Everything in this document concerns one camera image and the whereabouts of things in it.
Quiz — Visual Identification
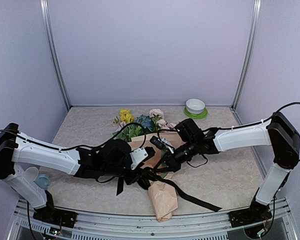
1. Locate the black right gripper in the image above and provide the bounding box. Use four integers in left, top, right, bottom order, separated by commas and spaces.
152, 139, 198, 173

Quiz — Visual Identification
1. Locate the pink rose stem bunch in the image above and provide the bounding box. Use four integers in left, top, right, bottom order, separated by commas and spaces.
156, 119, 176, 130

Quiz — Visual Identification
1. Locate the black printed ribbon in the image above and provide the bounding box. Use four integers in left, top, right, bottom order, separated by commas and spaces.
116, 167, 222, 212

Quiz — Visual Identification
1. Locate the yellow fake flower stem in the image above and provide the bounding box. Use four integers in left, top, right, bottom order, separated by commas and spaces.
112, 108, 146, 143

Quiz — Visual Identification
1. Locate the blue fake flower stem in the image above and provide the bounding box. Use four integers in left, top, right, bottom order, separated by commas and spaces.
136, 114, 154, 132

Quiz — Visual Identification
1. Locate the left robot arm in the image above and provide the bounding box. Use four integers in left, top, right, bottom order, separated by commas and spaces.
0, 123, 155, 223

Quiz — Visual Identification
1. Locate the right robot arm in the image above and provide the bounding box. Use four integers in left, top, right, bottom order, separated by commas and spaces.
155, 111, 300, 222

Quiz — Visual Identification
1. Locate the green plate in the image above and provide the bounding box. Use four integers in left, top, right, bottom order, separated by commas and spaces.
184, 107, 208, 119

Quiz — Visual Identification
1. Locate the white ceramic bowl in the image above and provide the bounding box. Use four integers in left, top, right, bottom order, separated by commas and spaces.
185, 98, 206, 115

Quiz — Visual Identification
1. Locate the white paper cup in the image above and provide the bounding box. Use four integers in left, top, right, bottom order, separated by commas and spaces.
24, 166, 39, 182

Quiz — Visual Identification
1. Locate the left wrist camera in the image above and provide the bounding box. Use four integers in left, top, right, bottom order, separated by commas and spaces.
130, 146, 156, 171

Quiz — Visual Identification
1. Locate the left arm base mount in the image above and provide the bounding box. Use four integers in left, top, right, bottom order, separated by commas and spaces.
33, 206, 78, 228

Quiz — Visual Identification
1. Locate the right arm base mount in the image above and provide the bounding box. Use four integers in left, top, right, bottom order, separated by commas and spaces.
228, 204, 272, 228

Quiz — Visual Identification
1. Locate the aluminium front rail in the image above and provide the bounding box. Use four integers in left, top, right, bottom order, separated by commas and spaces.
5, 198, 300, 240

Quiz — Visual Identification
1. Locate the aluminium frame post right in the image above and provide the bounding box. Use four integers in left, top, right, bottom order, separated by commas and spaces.
231, 0, 262, 112

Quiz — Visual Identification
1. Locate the aluminium frame post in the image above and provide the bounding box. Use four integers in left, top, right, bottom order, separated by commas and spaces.
231, 0, 262, 112
39, 0, 72, 111

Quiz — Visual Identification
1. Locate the aluminium frame post left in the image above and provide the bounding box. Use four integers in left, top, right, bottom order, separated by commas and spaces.
39, 0, 72, 111

